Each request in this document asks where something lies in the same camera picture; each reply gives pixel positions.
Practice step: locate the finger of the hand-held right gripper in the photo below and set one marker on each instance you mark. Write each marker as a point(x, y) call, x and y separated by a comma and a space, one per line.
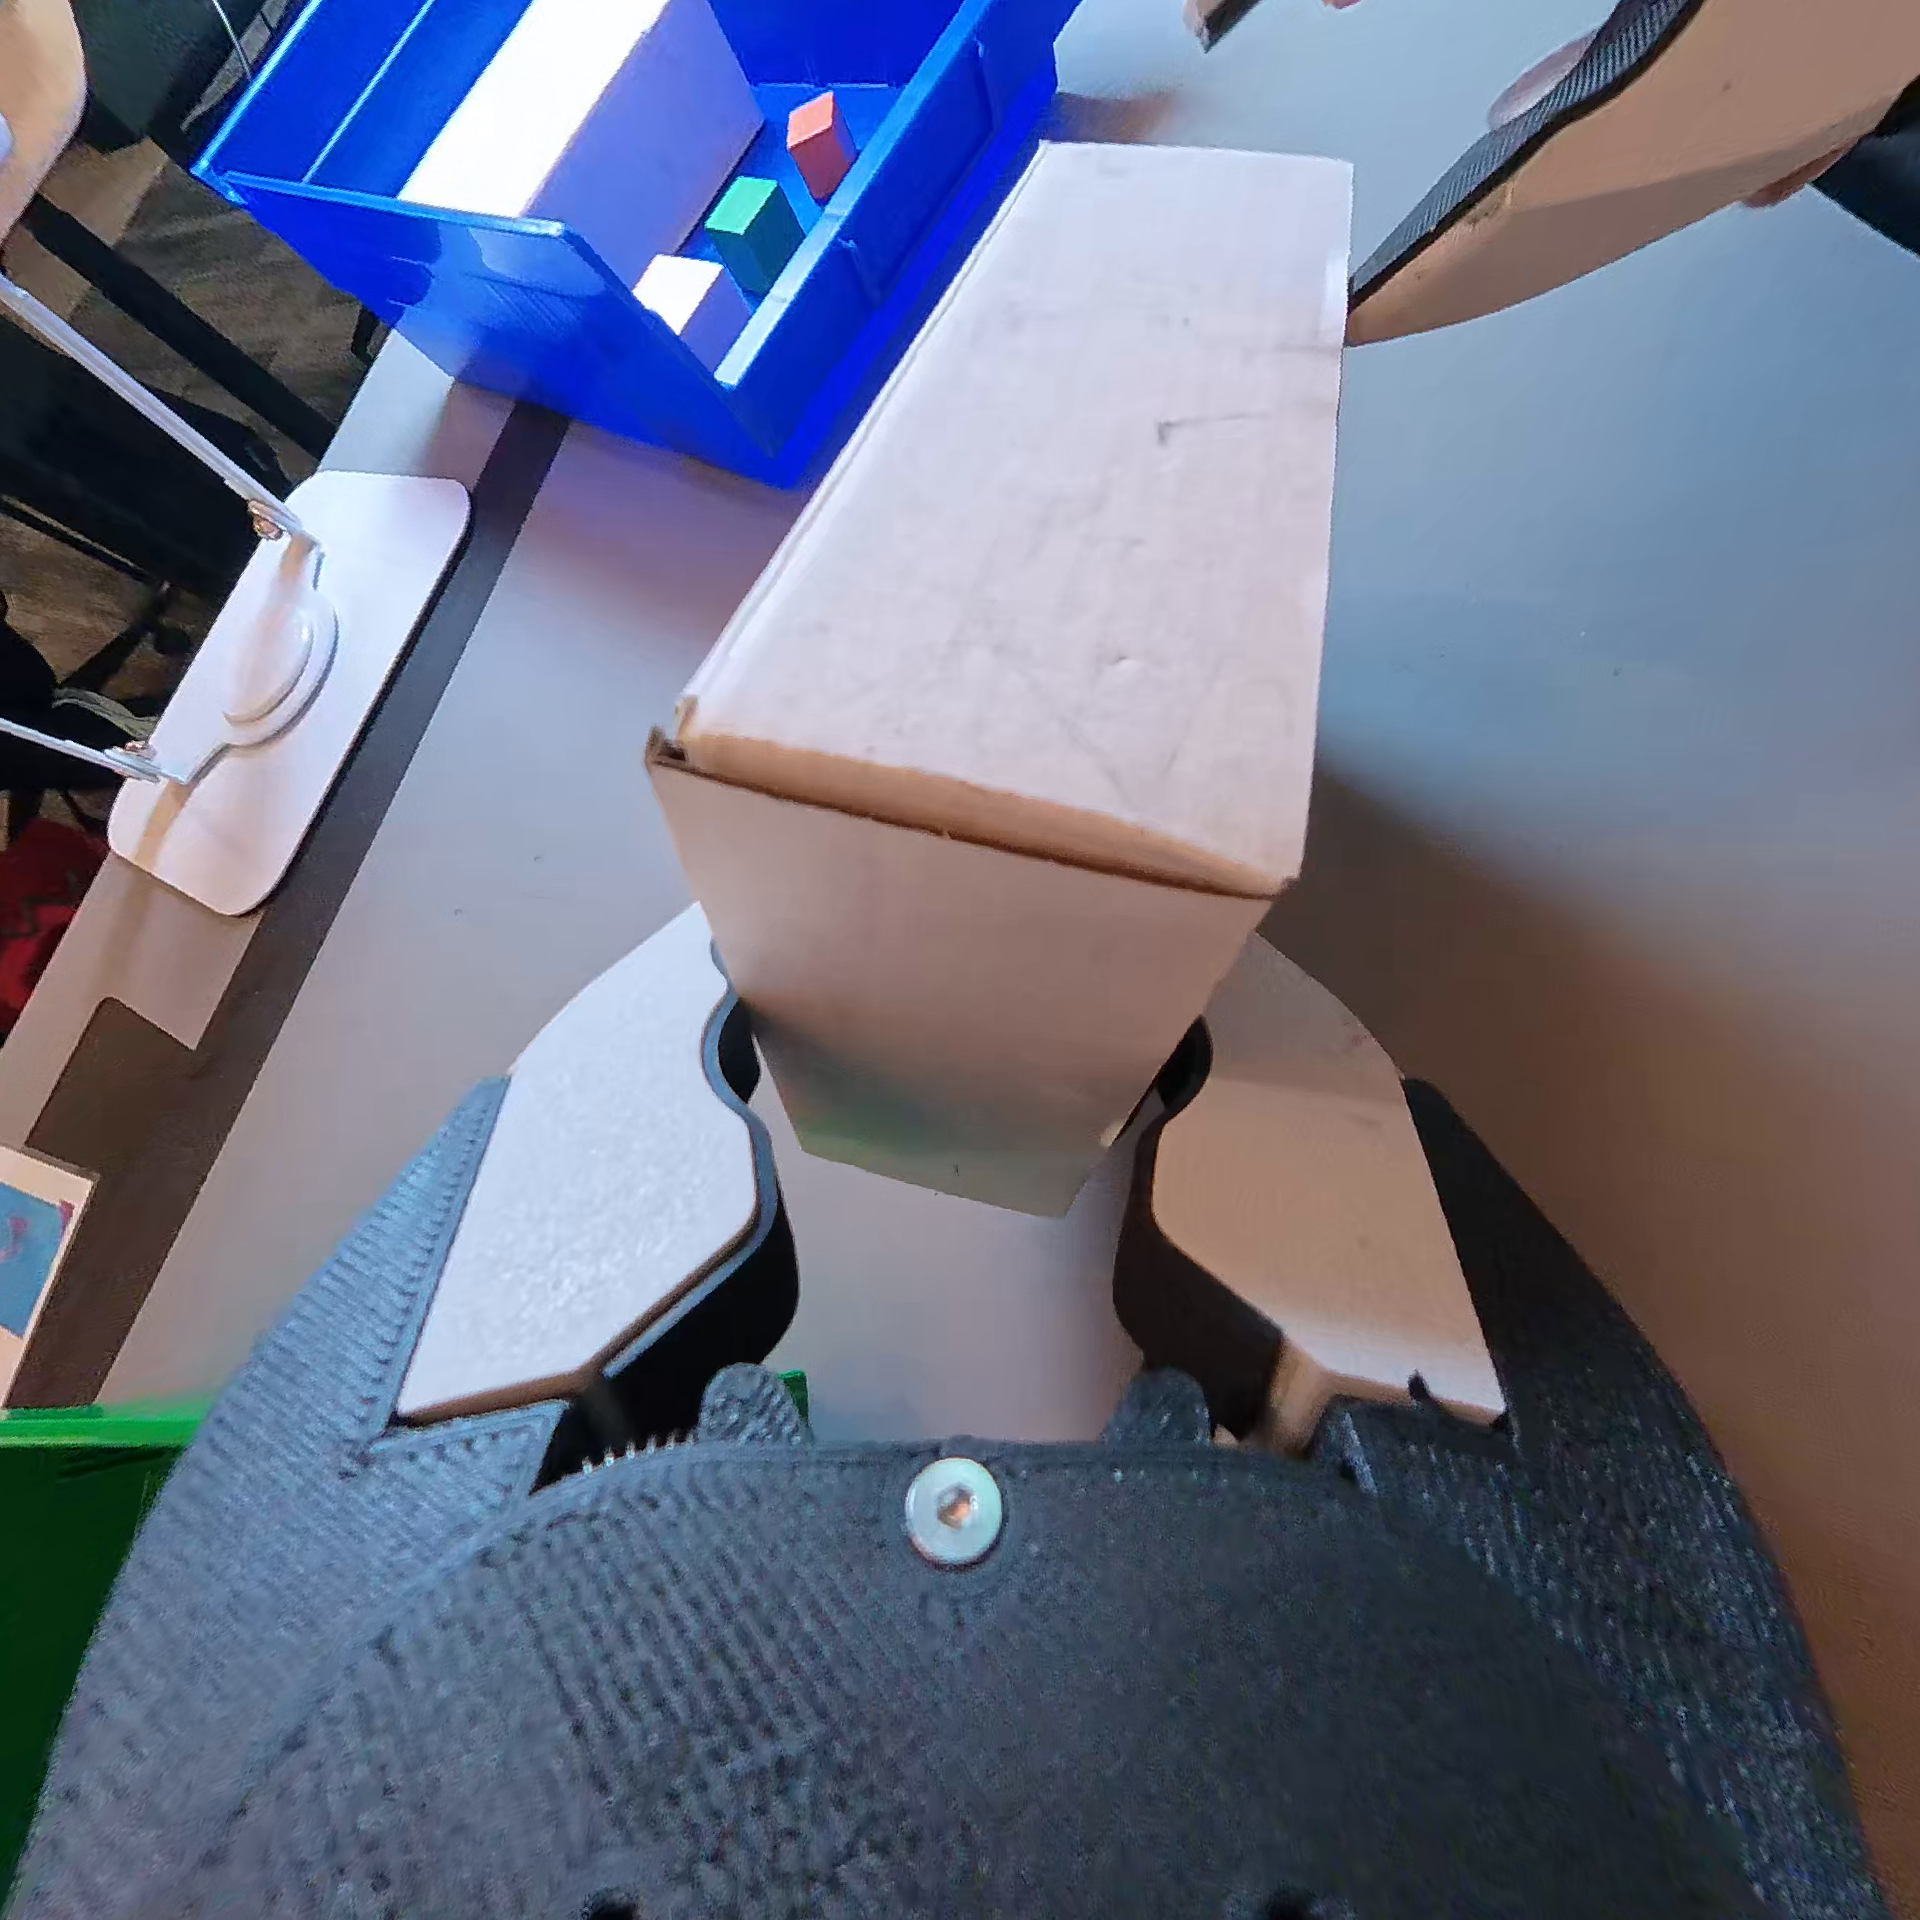
point(1224, 17)
point(1652, 198)

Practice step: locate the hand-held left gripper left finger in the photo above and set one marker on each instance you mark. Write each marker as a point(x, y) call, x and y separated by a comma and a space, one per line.
point(601, 1200)

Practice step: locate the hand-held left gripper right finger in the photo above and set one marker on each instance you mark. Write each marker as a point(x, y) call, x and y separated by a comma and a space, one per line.
point(1324, 1200)

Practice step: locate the white cardboard box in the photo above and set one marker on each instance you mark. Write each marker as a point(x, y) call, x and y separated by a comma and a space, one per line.
point(572, 91)
point(1052, 525)

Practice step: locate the green plastic bin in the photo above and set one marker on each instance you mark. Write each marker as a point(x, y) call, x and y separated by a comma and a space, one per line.
point(58, 1575)

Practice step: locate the blue plastic bin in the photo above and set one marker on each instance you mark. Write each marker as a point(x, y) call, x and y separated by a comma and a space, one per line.
point(601, 358)

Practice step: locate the person's right hand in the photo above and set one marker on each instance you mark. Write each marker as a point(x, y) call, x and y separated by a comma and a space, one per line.
point(1800, 178)

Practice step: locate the red wooden cube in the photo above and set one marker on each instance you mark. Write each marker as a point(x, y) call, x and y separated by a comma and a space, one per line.
point(817, 144)

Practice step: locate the green wooden cube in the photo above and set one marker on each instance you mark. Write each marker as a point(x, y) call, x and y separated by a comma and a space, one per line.
point(750, 223)

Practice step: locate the printed paper sheet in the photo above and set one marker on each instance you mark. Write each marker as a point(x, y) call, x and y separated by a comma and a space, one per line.
point(35, 1274)

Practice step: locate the light wooden block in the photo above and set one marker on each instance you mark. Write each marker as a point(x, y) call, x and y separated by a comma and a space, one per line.
point(677, 293)

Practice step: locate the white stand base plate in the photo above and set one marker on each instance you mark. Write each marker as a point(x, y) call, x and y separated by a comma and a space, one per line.
point(285, 675)

